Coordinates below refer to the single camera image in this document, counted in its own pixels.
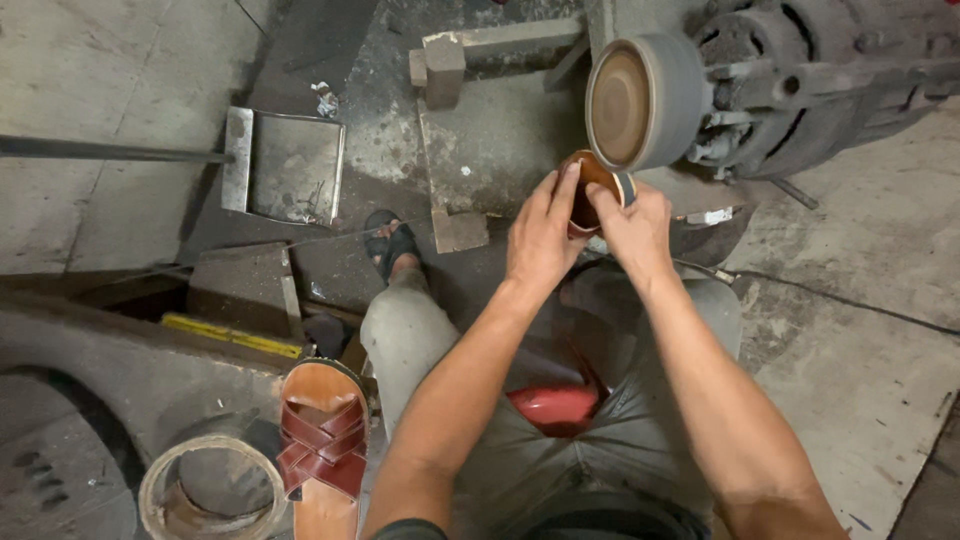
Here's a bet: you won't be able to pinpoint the person's right hand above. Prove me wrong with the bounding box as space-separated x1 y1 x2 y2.
584 180 676 295

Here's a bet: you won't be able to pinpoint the grey machine base plate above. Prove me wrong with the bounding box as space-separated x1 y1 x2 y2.
415 71 755 226

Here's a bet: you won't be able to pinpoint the yellow strip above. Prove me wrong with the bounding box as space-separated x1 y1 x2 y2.
160 312 306 362

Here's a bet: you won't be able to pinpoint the crumpled white paper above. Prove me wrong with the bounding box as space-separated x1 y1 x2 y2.
310 80 342 120

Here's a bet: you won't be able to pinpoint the worn beige ring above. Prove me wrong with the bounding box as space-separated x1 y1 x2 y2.
138 434 291 540

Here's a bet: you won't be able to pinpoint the person's black sandal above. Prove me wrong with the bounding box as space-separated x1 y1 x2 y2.
363 209 426 287

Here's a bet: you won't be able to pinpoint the grey wooden frame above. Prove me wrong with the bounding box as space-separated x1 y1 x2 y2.
408 18 588 113

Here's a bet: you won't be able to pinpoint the brown sandal with grey sole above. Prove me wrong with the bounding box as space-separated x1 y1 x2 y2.
558 148 639 243

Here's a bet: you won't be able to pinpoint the person's grey trousers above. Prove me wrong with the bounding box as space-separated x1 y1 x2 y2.
359 257 745 540

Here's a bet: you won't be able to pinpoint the person's left hand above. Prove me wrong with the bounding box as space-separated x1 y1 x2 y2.
506 160 588 295

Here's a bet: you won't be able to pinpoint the grey grinding wheel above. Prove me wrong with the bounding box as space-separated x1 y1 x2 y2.
584 31 708 175

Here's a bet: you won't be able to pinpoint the brown crossed-strap leather sandal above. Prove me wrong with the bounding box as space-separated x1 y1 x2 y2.
275 357 373 540

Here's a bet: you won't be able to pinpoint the grey grinder motor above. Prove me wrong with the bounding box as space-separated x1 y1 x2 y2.
684 0 960 183

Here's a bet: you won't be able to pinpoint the black floor cable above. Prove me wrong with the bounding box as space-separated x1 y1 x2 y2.
737 267 960 339

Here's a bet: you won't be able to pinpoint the small wooden block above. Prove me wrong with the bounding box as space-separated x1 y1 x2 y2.
430 209 491 255

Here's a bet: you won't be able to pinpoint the red stool seat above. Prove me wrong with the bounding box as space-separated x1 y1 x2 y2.
505 382 603 441

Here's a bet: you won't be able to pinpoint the metal dustpan with long handle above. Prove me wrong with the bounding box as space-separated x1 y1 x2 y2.
0 105 348 228

